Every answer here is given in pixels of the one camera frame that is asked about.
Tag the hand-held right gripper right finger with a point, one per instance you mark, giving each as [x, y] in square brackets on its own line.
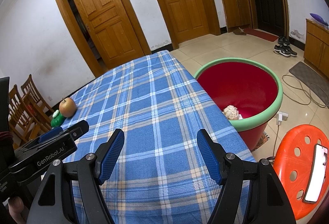
[210, 157]

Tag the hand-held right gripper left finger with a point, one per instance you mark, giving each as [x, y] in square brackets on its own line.
[110, 154]

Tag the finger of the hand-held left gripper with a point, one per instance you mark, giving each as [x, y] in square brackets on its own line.
[77, 129]

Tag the cream paper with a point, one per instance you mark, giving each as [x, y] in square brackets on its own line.
[230, 112]

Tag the red basin with green rim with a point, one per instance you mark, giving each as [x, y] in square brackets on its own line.
[239, 85]

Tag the person's left hand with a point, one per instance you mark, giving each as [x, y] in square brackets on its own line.
[16, 211]

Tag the green flower-shaped container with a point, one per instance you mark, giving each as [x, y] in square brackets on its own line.
[57, 120]

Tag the brown apple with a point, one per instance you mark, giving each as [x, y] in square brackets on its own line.
[67, 108]

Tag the wooden chair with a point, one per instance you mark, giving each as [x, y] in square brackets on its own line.
[23, 116]
[36, 98]

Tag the blue plaid tablecloth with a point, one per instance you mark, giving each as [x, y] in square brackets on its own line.
[154, 111]

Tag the orange plastic stool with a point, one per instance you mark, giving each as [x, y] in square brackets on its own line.
[290, 152]

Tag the white power strip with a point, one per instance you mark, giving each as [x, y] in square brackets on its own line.
[282, 117]

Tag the white smartphone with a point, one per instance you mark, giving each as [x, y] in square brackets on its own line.
[317, 175]

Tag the wooden panel door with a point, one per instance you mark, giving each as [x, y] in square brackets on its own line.
[105, 16]
[180, 0]

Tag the grey floor mat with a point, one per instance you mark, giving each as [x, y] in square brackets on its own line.
[305, 72]

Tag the brown slipper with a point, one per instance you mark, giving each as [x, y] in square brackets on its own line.
[239, 31]

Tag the black sneaker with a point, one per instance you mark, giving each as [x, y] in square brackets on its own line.
[284, 40]
[285, 50]

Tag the red door mat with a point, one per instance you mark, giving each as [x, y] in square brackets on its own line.
[261, 34]

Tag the wooden sideboard cabinet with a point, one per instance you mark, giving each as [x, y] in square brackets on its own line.
[317, 44]

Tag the purple cloth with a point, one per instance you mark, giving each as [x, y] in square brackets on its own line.
[318, 18]

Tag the low wooden wall cabinet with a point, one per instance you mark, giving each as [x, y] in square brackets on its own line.
[236, 8]

